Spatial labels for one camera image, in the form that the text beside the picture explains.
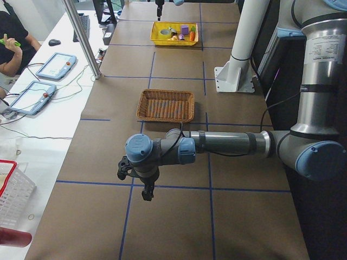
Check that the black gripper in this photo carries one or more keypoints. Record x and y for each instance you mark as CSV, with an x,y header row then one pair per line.
x,y
148,181
158,10

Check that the yellow tape roll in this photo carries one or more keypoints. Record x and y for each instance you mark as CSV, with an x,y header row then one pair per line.
x,y
164,34

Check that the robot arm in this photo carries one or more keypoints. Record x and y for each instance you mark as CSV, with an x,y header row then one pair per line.
x,y
310,147
176,3

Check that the yellow wicker tray basket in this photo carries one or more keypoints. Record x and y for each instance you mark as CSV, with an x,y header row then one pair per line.
x,y
157,26

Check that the brown wicker basket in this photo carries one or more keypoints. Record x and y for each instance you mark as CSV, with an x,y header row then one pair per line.
x,y
166,106

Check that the small panda figurine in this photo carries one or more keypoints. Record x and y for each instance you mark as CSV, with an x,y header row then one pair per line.
x,y
173,31

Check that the toy croissant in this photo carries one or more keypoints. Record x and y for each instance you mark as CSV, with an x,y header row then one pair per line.
x,y
174,38

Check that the purple foam cube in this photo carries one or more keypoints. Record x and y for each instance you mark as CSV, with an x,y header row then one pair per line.
x,y
184,29

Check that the orange toy carrot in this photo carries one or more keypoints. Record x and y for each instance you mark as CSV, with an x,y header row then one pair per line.
x,y
192,34

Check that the black power box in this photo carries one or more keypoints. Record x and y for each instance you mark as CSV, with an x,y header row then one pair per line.
x,y
109,30

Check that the black monitor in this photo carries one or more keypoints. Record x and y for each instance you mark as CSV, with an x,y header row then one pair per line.
x,y
104,12

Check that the black keyboard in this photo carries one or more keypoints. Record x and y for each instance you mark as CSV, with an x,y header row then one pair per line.
x,y
85,23

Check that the computer mouse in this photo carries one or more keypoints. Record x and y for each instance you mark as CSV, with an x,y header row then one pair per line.
x,y
54,42

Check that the far teach pendant tablet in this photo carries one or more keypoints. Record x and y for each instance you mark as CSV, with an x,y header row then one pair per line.
x,y
57,66

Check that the teach pendant tablet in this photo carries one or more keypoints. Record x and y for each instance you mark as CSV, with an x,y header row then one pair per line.
x,y
57,66
33,98

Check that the white plastic crate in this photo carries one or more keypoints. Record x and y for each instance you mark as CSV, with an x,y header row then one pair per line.
x,y
16,189

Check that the seated person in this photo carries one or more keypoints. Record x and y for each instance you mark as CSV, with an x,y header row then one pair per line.
x,y
18,47

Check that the red cylinder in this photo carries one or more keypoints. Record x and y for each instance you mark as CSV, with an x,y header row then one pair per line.
x,y
15,238

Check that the near teach pendant tablet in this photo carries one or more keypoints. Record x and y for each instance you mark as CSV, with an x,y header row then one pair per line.
x,y
33,98

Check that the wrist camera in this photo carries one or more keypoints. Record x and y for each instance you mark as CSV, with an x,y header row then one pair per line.
x,y
125,168

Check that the aluminium frame post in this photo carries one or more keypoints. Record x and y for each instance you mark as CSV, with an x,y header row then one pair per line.
x,y
87,50

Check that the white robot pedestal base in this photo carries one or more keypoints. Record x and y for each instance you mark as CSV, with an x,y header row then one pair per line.
x,y
236,74

